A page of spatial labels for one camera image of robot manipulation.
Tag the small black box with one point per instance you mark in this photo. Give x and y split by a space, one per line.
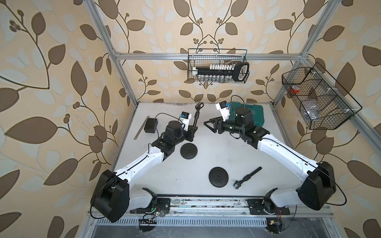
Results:
151 125

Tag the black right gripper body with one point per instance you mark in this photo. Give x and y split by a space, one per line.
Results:
230 126

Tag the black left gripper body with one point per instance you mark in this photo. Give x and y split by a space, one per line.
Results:
187 135

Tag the socket set rail black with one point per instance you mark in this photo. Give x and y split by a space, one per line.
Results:
237 72

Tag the black wire basket wall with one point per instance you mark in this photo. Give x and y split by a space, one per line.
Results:
204 57
336 103

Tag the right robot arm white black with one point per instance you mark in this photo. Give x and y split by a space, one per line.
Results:
317 179

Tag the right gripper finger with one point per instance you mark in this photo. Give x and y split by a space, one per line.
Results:
212 121
212 127

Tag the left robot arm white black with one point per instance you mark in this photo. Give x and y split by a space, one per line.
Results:
112 197

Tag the black microphone stand pole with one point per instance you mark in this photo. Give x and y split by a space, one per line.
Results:
198 107

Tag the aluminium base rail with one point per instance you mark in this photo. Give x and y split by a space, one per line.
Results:
191 211

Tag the plastic bag in basket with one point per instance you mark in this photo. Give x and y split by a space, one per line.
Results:
310 109

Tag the green plastic tool case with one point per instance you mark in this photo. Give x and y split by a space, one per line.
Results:
257 112

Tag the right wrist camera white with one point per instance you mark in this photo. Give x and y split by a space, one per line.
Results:
224 108

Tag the black wire basket back wall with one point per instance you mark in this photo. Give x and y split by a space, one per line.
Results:
204 57

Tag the black round stand base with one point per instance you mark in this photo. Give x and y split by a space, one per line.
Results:
188 151

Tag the red item in basket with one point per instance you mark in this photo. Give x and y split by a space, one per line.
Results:
295 89

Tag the black wire basket right wall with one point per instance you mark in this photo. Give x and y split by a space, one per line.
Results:
336 103

